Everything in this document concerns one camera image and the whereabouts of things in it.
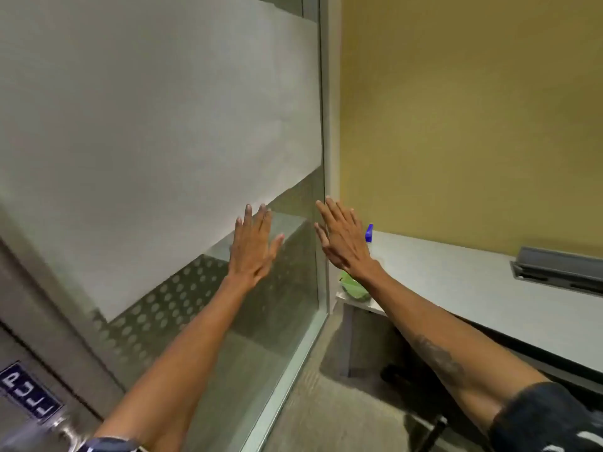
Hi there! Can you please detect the person's right hand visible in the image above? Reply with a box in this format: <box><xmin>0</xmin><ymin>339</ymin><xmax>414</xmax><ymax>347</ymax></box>
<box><xmin>314</xmin><ymin>196</ymin><xmax>383</xmax><ymax>281</ymax></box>

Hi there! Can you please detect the person's left hand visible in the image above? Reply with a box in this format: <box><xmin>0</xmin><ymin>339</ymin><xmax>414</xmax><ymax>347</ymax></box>
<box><xmin>227</xmin><ymin>203</ymin><xmax>285</xmax><ymax>290</ymax></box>

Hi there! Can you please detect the green microfibre cloth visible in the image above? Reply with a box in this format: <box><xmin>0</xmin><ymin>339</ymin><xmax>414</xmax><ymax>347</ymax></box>
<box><xmin>340</xmin><ymin>270</ymin><xmax>371</xmax><ymax>302</ymax></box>

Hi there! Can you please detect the person's right forearm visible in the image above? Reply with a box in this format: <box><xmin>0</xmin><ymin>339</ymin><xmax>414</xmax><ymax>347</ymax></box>
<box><xmin>352</xmin><ymin>262</ymin><xmax>550</xmax><ymax>434</ymax></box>

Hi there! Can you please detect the person's left forearm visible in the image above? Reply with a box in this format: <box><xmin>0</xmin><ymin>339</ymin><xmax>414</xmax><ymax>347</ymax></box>
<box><xmin>94</xmin><ymin>275</ymin><xmax>264</xmax><ymax>452</ymax></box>

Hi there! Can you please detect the blue pull sign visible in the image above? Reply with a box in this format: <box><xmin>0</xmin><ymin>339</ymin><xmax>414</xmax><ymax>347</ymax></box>
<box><xmin>0</xmin><ymin>362</ymin><xmax>65</xmax><ymax>423</ymax></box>

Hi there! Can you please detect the white table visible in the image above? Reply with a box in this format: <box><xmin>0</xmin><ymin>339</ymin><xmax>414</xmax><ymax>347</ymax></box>
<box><xmin>335</xmin><ymin>230</ymin><xmax>603</xmax><ymax>387</ymax></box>

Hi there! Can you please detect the dark blue left sleeve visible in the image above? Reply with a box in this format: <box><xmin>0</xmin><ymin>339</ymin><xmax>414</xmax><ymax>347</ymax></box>
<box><xmin>77</xmin><ymin>436</ymin><xmax>142</xmax><ymax>452</ymax></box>

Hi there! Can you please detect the dark blue sleeve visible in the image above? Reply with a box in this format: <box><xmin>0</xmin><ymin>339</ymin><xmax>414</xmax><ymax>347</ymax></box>
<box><xmin>77</xmin><ymin>436</ymin><xmax>142</xmax><ymax>452</ymax></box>
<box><xmin>487</xmin><ymin>380</ymin><xmax>603</xmax><ymax>452</ymax></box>

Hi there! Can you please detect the dark blue right sleeve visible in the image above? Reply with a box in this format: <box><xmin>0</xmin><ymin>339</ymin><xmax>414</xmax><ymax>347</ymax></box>
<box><xmin>487</xmin><ymin>380</ymin><xmax>603</xmax><ymax>452</ymax></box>

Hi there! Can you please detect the grey table cable box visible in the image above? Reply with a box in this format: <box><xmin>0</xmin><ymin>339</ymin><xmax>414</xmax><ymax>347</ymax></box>
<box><xmin>510</xmin><ymin>245</ymin><xmax>603</xmax><ymax>297</ymax></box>

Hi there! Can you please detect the silver door handle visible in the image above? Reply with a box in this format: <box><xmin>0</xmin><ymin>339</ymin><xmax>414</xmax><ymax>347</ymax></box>
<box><xmin>0</xmin><ymin>414</ymin><xmax>90</xmax><ymax>452</ymax></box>

